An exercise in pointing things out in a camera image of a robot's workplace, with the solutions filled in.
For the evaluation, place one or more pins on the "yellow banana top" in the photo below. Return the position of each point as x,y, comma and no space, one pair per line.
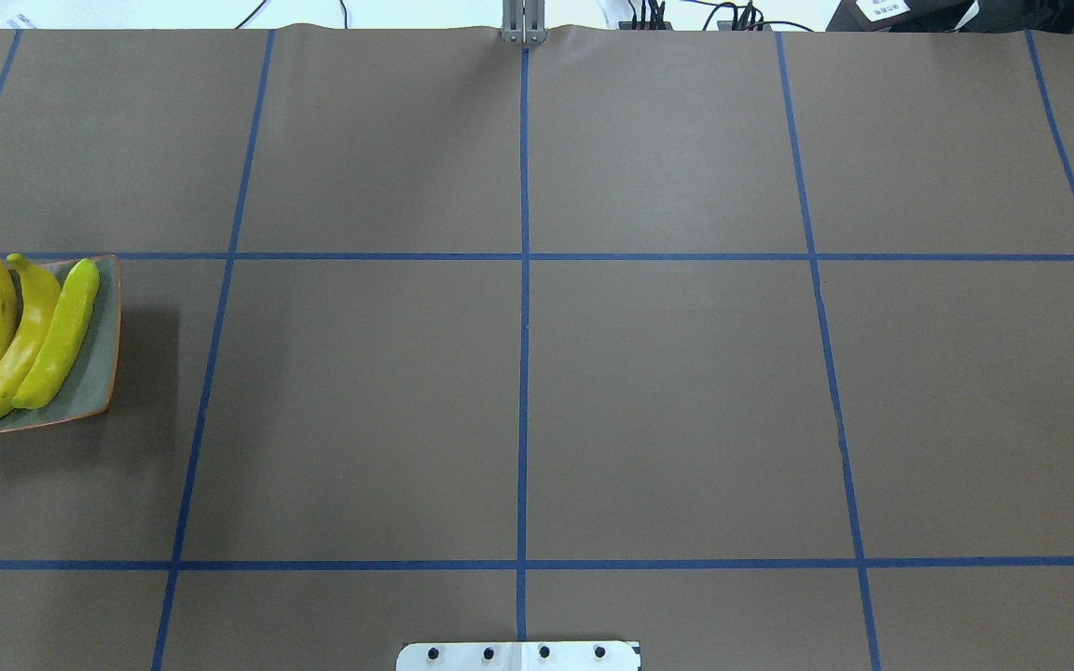
40,291

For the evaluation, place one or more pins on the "grey square plate orange rim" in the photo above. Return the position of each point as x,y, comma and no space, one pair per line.
89,388

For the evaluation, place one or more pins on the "aluminium frame post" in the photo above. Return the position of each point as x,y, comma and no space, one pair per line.
523,22

